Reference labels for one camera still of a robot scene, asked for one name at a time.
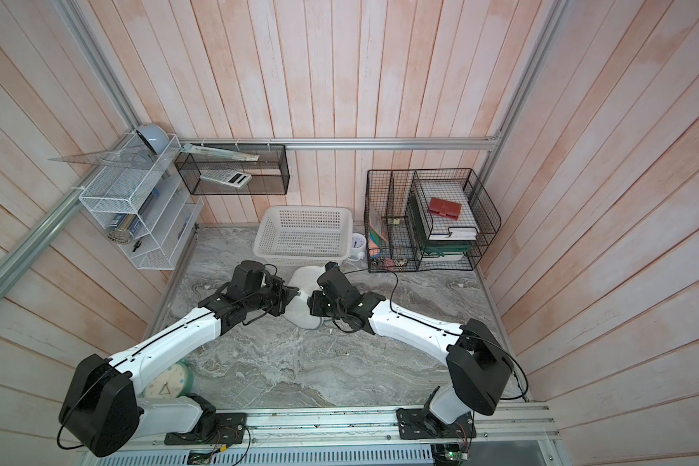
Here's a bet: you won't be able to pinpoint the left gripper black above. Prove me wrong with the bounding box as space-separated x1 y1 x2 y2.
245 274 299 316

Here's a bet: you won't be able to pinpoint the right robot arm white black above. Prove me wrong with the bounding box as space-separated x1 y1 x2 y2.
308 262 520 440

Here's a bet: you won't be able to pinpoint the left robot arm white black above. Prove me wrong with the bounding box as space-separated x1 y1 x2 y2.
58 260 300 457

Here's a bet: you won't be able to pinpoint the small white cup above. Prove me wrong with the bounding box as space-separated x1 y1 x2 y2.
348 232 367 261

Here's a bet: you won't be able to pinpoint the white perforated plastic basket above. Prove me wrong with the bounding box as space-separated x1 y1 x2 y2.
254 206 353 267

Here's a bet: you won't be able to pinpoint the colourful folders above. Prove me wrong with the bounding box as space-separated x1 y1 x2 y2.
368 205 389 258

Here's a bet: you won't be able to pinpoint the green books stack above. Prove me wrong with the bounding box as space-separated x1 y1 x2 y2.
407 194 476 260

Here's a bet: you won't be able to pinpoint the white calculator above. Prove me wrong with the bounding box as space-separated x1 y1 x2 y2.
200 169 252 190

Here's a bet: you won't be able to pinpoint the green analog clock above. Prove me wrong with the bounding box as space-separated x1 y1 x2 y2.
143 360 194 399

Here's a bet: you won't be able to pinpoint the white notebook stack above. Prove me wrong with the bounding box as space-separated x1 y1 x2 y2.
414 179 479 241

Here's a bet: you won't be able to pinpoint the metal roll on shelf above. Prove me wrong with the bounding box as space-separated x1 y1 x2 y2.
106 214 142 245

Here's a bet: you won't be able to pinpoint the red wallet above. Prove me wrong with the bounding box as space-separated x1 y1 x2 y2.
428 197 462 221

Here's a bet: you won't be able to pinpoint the clear triangle ruler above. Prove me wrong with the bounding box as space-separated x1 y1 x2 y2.
50 146 156 169

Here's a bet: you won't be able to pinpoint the grey round speaker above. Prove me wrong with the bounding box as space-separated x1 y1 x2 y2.
135 123 170 155

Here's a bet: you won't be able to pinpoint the black wire desk organizer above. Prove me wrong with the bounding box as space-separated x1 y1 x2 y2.
364 168 502 273

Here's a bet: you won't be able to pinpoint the black wire wall basket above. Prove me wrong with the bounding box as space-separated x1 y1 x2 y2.
175 143 290 196

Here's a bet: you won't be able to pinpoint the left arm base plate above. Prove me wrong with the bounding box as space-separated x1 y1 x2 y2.
164 413 248 447

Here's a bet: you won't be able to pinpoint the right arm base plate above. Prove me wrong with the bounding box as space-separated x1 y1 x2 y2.
396 408 477 440

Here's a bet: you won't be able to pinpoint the horizontal aluminium wall rail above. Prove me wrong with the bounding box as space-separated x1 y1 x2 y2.
181 137 499 151

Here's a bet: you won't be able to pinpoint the white wire wall shelf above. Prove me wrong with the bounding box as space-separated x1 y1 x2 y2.
80 134 203 271

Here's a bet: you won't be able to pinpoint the aluminium front rail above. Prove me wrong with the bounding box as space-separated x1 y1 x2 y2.
75 401 561 452

